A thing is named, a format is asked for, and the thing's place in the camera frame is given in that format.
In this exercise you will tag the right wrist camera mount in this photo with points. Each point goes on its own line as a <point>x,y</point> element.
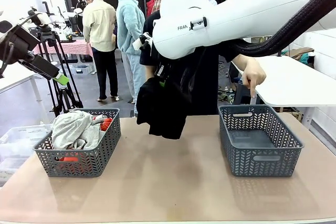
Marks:
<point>141,41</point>

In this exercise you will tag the light grey garment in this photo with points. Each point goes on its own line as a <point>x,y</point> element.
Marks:
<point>73,129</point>

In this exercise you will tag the storage boxes on floor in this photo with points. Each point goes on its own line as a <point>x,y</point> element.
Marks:
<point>81,69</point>

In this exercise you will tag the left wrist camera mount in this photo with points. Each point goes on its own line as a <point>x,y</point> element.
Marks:
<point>21,41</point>

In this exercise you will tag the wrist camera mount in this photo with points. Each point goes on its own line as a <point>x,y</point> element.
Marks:
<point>141,41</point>
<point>21,41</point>

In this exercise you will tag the black garment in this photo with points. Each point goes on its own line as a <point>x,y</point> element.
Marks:
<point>162,113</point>

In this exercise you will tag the white table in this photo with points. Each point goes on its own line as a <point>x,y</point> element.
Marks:
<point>288,85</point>

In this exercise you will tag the person's left forearm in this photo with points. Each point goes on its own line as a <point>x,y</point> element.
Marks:
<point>244,60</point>

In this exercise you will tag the mannequin in blue fleece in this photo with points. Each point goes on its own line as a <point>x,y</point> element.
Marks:
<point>130,24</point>

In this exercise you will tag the mannequin in cream shirt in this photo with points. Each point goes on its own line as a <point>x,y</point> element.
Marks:
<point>99,22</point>

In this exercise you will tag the teal cloth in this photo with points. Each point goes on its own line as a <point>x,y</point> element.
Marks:
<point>304,57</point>

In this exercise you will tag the grey plastic lattice basket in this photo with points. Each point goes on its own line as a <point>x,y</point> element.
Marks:
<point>262,166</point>
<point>78,167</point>

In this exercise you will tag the person's right forearm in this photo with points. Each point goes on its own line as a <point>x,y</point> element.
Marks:
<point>149,72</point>

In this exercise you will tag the person in black printed T-shirt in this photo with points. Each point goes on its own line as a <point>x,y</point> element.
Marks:
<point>207,90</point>

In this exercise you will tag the clear plastic storage bin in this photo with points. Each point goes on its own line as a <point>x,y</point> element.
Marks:
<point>15,140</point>

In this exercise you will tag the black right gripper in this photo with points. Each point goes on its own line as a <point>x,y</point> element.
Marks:
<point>158,61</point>

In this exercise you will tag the white desk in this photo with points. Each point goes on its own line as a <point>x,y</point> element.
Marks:
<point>15,77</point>

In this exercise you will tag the mannequin in red top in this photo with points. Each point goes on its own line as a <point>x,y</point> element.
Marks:
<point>149,6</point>

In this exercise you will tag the brown garment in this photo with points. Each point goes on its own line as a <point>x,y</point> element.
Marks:
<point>302,51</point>

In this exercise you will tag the pink checkered tablecloth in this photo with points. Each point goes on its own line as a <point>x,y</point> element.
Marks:
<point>73,47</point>

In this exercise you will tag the orange cartoon print T-shirt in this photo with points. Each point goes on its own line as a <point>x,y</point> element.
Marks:
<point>107,124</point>

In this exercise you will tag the person's left hand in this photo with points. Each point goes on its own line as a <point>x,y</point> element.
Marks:
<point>254,75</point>

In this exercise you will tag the black cup with white lid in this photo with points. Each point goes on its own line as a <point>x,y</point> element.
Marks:
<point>311,60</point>

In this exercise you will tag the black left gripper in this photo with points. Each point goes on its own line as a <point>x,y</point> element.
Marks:
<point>39,66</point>

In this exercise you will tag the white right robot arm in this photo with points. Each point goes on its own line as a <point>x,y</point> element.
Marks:
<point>236,11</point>

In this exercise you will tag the black tripod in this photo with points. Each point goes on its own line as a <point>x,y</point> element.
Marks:
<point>63,95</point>

